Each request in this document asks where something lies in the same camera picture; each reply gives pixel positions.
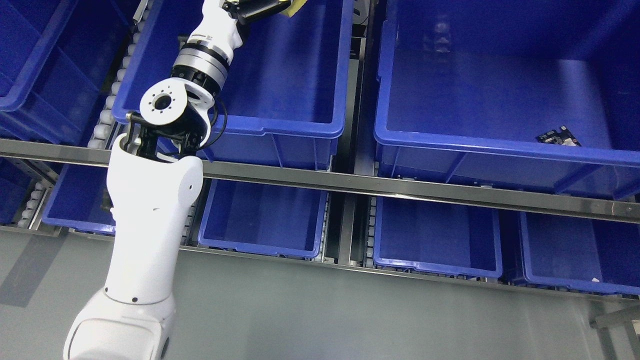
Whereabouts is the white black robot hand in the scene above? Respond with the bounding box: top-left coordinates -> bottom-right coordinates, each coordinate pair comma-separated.
221,0 -> 291,25

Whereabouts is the yellow foam block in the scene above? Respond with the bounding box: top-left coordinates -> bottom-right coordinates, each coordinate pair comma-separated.
279,0 -> 307,18

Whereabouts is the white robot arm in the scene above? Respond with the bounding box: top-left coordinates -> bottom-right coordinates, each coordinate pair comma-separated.
62,0 -> 243,360

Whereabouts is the blue bin middle shelf left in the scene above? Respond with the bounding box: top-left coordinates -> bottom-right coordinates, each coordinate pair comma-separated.
111,0 -> 354,171

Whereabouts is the blue bin shelf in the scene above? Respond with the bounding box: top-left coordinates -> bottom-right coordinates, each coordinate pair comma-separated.
374,0 -> 640,200
111,0 -> 354,171

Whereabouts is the blue bin middle shelf right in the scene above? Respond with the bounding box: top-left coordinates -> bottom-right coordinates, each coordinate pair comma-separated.
374,0 -> 640,200

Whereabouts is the steel right shelf rack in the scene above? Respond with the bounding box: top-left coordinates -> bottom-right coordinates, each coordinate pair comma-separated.
0,0 -> 640,360

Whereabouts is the blue bin far left upper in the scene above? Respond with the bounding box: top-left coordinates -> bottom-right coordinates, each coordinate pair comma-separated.
0,0 -> 140,145

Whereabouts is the blue bin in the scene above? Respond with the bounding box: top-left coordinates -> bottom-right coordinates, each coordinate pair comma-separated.
372,197 -> 503,279
512,212 -> 640,296
0,0 -> 140,145
198,180 -> 329,259
42,164 -> 115,235

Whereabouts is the blue bin lower centre left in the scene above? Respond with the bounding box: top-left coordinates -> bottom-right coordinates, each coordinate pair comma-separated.
198,180 -> 329,259

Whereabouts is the blue bin lower centre right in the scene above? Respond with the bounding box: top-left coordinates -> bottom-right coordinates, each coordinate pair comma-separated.
372,197 -> 503,279

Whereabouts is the black circuit board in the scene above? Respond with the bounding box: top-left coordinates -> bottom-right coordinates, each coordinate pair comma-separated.
535,125 -> 582,147

